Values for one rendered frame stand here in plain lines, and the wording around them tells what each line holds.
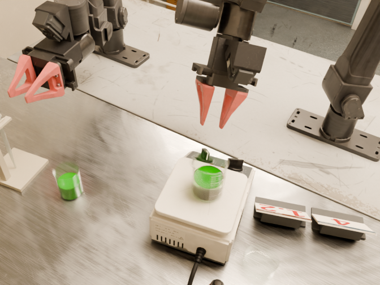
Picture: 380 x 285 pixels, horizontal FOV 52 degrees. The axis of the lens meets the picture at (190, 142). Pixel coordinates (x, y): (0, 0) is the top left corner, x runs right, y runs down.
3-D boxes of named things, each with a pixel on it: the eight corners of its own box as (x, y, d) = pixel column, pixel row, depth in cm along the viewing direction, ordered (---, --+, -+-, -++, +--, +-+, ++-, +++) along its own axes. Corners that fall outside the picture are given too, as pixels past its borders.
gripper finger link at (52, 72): (31, 87, 64) (65, 58, 70) (-4, 76, 65) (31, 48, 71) (41, 119, 68) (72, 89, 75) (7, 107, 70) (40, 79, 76)
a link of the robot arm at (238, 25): (212, 39, 61) (223, -7, 59) (204, 37, 66) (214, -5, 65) (253, 48, 63) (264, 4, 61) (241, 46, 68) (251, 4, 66)
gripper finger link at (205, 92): (233, 134, 66) (247, 80, 64) (193, 128, 64) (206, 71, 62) (223, 124, 73) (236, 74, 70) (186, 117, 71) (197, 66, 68)
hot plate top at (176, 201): (180, 158, 66) (180, 154, 66) (249, 178, 64) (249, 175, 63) (151, 212, 58) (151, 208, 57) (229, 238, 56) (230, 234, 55)
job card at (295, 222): (255, 197, 71) (259, 182, 68) (305, 207, 70) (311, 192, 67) (252, 225, 67) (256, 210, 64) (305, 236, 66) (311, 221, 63)
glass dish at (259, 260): (279, 255, 63) (281, 249, 61) (273, 286, 59) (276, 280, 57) (245, 245, 64) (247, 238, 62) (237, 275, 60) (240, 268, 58)
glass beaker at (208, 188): (214, 175, 63) (220, 139, 58) (229, 200, 60) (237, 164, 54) (180, 185, 61) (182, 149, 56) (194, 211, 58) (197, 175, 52)
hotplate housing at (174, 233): (189, 159, 77) (191, 129, 72) (254, 178, 75) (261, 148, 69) (142, 254, 62) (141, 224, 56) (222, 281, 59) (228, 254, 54)
